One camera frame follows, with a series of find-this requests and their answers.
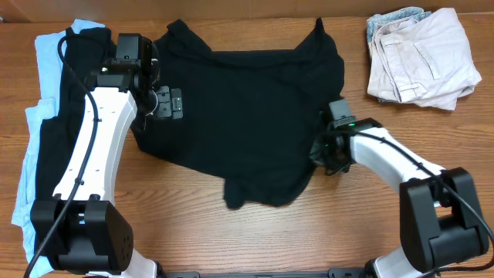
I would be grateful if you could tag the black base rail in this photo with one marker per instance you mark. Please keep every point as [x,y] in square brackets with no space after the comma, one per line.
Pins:
[262,274]

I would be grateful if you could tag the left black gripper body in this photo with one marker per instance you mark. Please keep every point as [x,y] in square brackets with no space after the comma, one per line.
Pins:
[168,103]

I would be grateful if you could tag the beige folded shorts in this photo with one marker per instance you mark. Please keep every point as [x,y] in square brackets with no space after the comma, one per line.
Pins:
[427,63]

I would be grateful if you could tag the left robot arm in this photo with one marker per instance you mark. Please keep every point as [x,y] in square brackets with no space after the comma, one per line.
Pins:
[79,229]

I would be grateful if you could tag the folded denim garment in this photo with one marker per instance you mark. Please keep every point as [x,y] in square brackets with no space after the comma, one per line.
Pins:
[378,20]

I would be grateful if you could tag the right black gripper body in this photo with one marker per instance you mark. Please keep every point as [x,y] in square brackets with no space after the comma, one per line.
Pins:
[327,154]

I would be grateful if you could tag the light blue shirt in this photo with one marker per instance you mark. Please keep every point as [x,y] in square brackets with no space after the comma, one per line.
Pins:
[30,186]

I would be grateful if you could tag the black t-shirt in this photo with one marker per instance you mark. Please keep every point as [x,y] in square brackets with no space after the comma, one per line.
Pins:
[249,117]

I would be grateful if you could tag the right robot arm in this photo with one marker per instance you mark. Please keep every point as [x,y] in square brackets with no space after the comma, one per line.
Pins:
[441,222]

